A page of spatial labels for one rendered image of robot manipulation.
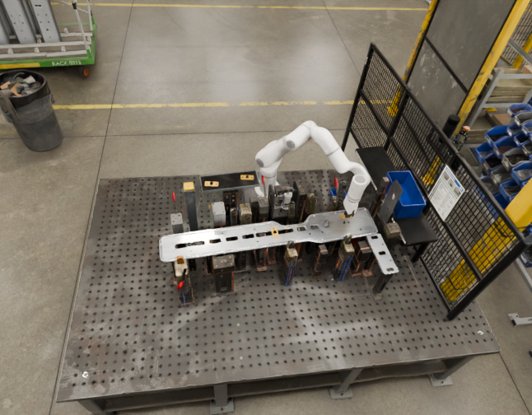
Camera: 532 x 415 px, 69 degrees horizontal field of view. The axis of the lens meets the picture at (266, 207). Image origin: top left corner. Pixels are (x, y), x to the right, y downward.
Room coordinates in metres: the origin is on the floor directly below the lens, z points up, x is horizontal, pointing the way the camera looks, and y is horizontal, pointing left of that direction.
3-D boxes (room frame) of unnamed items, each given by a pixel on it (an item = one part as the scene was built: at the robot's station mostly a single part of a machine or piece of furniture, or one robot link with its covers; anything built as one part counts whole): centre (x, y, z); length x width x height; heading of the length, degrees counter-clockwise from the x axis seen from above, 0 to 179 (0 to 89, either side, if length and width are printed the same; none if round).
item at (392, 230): (1.56, -0.82, 0.88); 0.08 x 0.08 x 0.36; 17
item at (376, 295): (1.29, -0.78, 0.84); 0.11 x 0.06 x 0.29; 17
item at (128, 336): (1.50, -0.10, 0.68); 2.56 x 1.61 x 0.04; 102
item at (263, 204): (1.64, 0.02, 0.89); 0.13 x 0.11 x 0.38; 17
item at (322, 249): (1.38, -0.38, 0.84); 0.11 x 0.08 x 0.29; 17
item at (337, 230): (1.45, -0.06, 1.00); 1.38 x 0.22 x 0.02; 107
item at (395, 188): (1.67, -0.77, 1.17); 0.12 x 0.01 x 0.34; 17
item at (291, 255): (1.32, -0.18, 0.87); 0.12 x 0.09 x 0.35; 17
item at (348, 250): (1.39, -0.52, 0.87); 0.12 x 0.09 x 0.35; 17
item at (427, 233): (1.92, -0.87, 1.01); 0.90 x 0.22 x 0.03; 17
